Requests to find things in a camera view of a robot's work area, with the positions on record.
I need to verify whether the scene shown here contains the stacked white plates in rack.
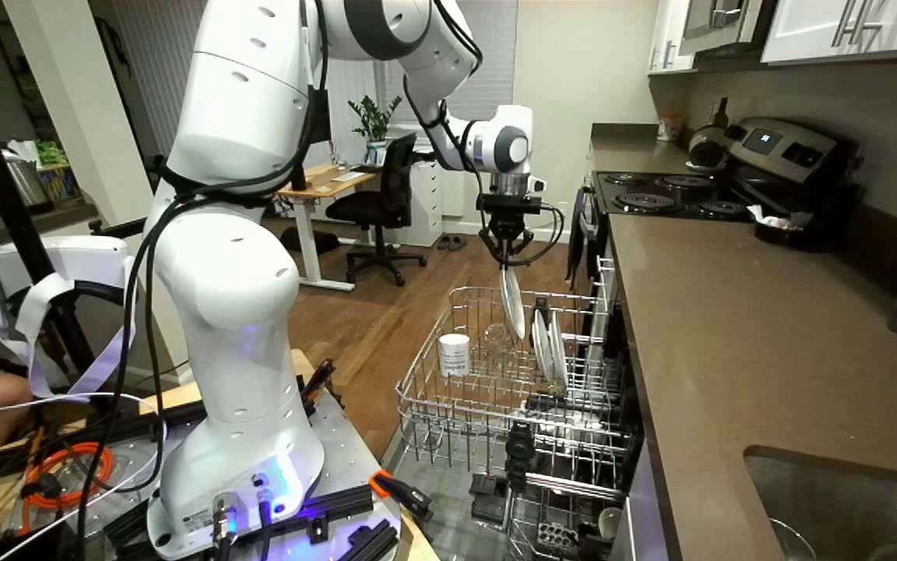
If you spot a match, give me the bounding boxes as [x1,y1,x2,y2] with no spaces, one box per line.
[529,295,568,382]

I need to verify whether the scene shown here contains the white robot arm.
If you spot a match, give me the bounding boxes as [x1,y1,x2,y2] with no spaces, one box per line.
[147,0,540,558]

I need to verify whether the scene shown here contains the white wire dishwasher rack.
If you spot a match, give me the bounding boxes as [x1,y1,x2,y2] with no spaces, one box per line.
[396,283,643,502]

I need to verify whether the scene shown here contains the green potted plant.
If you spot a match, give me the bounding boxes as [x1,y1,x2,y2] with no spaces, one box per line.
[348,98,399,167]

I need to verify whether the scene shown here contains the white round plate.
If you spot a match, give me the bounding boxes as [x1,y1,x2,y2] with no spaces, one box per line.
[499,269,527,339]

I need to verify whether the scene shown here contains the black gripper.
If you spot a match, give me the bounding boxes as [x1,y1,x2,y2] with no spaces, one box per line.
[480,194,543,266]

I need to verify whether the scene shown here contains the black office chair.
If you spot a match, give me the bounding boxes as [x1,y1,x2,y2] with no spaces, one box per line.
[326,133,427,283]

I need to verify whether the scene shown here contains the orange handled tool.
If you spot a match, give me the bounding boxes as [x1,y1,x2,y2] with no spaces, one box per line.
[368,472,430,522]

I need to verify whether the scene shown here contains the white upper cabinets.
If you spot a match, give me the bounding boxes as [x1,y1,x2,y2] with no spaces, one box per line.
[647,0,897,76]

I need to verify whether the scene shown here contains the stainless steel sink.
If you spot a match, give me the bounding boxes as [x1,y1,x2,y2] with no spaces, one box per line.
[745,448,897,561]

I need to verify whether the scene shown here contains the white cup in rack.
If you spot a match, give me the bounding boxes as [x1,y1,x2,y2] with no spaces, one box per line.
[441,333,472,377]

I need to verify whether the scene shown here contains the black kettle on stove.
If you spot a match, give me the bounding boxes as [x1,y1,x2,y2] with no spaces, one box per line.
[686,99,745,173]

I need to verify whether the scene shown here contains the wooden desk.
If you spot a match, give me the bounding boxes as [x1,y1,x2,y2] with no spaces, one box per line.
[270,162,381,295]

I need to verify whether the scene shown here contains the black stove with knobs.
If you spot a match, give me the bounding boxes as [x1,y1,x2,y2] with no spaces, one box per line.
[568,116,864,294]

